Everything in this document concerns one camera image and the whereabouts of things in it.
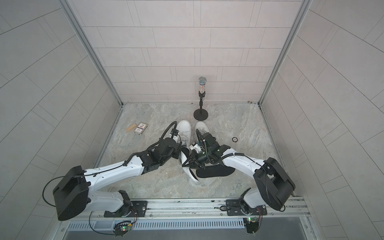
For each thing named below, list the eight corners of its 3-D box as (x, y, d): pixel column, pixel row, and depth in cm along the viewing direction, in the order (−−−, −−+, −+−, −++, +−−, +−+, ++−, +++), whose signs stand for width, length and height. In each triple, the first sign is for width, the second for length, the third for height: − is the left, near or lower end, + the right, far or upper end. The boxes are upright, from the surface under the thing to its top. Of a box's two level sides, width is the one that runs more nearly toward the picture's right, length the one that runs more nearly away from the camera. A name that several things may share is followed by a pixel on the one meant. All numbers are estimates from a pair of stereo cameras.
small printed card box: (134, 132, 101) (133, 131, 100) (141, 123, 106) (140, 121, 105) (141, 135, 100) (140, 133, 98) (148, 125, 105) (147, 124, 104)
